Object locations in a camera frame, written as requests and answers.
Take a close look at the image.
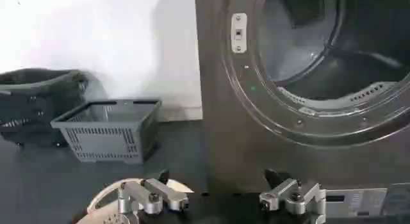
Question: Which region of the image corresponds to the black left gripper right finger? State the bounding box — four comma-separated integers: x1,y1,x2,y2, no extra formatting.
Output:
259,169,327,224

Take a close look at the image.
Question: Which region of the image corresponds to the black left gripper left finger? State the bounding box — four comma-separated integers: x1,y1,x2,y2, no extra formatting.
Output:
117,169,190,215

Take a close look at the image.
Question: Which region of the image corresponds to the white round perforated disc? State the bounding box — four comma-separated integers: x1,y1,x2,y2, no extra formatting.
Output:
76,177,195,224

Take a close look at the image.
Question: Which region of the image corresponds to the grey metal plate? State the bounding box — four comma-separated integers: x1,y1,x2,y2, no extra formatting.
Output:
324,182,410,218

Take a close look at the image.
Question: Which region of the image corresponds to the grey plastic laundry basket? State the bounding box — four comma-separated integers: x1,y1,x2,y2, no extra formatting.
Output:
50,99,162,165

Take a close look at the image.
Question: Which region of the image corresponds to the grey dryer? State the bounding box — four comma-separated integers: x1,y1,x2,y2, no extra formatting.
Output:
194,0,410,195

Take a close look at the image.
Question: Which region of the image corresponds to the black machine base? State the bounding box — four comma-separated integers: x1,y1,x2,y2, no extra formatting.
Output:
0,68,90,148

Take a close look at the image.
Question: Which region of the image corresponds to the steel dryer drum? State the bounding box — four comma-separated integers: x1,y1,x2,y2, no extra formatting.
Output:
258,0,410,102

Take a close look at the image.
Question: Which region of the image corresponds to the silver door latch plate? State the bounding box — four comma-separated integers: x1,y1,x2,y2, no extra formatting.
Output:
231,13,248,54

